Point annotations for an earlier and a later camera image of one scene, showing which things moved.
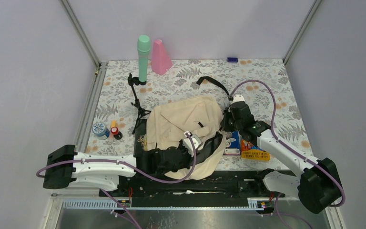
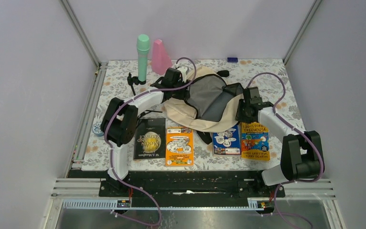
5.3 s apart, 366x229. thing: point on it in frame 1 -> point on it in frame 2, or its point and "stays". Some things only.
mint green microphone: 143,46 stays
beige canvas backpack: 167,125 -> 211,106
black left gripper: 189,157 -> 184,94
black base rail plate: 225,189 stays
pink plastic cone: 161,61 stays
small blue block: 232,59 stays
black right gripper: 224,123 -> 239,117
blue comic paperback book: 234,148 stays
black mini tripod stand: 131,80 stays
